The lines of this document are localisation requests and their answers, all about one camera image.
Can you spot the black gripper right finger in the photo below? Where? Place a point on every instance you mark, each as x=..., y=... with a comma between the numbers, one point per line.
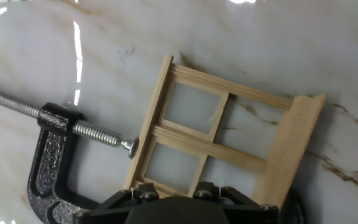
x=244, y=205

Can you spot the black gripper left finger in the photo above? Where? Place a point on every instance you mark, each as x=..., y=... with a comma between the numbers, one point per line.
x=113, y=205

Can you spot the small wooden sliding sash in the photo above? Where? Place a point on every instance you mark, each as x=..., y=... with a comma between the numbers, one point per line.
x=172, y=168
x=193, y=107

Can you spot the black C-clamp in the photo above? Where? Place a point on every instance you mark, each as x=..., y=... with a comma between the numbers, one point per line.
x=47, y=168

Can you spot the white marble pattern board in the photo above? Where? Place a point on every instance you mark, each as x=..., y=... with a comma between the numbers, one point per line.
x=197, y=31

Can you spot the small wooden window frame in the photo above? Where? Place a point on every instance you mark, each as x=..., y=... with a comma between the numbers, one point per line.
x=291, y=140

